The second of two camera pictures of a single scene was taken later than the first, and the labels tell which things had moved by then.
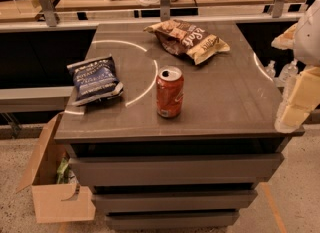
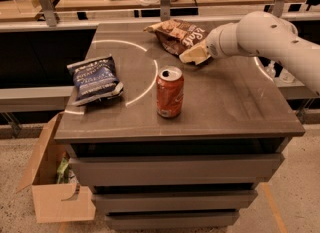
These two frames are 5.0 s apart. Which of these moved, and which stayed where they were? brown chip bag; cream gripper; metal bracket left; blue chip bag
Moved: cream gripper
Stayed: brown chip bag; metal bracket left; blue chip bag
